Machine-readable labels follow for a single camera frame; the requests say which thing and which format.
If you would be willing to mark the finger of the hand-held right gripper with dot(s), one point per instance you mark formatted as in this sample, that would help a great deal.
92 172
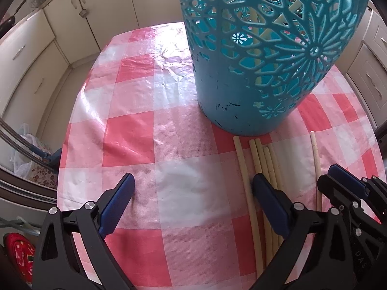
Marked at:
347 176
376 184

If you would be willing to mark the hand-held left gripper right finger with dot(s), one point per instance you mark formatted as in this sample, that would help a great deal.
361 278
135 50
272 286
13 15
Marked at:
269 208

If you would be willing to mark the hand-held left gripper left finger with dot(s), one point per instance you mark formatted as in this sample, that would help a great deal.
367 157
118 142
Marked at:
118 205

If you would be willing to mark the row of bamboo chopsticks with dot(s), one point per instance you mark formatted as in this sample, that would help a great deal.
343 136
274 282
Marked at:
246 187

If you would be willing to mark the single bamboo chopstick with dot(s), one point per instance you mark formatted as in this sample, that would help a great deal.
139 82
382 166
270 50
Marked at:
314 154

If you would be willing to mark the teal perforated plastic basket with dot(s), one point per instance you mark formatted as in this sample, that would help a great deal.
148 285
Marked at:
217 90

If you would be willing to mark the red checkered plastic tablecloth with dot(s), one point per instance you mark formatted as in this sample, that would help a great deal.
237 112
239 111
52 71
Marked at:
136 127

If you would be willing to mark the white plastic bag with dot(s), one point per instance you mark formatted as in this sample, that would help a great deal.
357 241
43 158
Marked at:
24 154

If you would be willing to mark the red patterned cloth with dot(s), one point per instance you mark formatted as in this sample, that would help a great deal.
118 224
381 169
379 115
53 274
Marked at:
18 253

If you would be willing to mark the cream kitchen base cabinets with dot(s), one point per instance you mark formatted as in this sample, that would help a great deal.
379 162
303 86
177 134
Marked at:
30 51

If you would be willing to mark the metal cabinet lock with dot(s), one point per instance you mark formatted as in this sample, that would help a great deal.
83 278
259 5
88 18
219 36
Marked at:
83 12

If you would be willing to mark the black wok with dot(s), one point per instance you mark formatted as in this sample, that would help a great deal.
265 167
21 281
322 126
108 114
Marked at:
9 19

